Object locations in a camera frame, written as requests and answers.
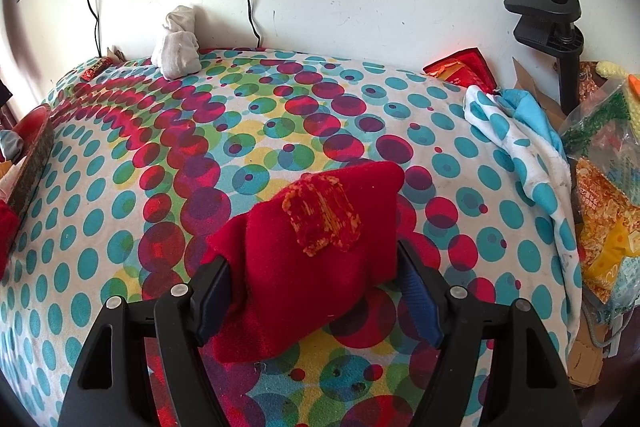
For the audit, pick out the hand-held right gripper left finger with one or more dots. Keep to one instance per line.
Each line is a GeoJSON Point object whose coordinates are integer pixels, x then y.
{"type": "Point", "coordinates": [215, 302]}

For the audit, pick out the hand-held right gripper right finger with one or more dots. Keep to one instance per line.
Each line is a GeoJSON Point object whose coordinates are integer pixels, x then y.
{"type": "Point", "coordinates": [417, 297]}

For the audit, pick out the red sock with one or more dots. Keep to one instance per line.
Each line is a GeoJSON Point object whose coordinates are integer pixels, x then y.
{"type": "Point", "coordinates": [6, 232]}
{"type": "Point", "coordinates": [300, 287]}

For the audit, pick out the round red metal tray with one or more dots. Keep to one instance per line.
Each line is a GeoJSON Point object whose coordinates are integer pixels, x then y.
{"type": "Point", "coordinates": [32, 167]}

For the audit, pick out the light blue sock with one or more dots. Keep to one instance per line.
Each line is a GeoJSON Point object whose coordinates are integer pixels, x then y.
{"type": "Point", "coordinates": [10, 144]}

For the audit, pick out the polka dot blanket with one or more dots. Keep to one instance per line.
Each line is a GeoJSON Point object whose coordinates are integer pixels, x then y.
{"type": "Point", "coordinates": [350, 117]}

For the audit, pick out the orange snack packet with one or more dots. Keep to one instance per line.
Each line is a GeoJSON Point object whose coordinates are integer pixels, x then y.
{"type": "Point", "coordinates": [605, 207]}

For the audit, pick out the shiny red packet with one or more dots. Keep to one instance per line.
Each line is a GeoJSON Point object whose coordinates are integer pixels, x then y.
{"type": "Point", "coordinates": [465, 69]}

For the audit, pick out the clear plastic bag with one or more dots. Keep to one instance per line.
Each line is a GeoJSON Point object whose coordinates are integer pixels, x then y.
{"type": "Point", "coordinates": [600, 127]}

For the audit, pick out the knotted white sock bundle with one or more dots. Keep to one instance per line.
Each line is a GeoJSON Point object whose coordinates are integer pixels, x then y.
{"type": "Point", "coordinates": [177, 47]}

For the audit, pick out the red candy wrapper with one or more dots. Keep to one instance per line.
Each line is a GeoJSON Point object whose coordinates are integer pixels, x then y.
{"type": "Point", "coordinates": [96, 68]}

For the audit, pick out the black desk clamp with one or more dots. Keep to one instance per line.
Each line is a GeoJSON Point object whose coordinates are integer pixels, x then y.
{"type": "Point", "coordinates": [542, 2]}

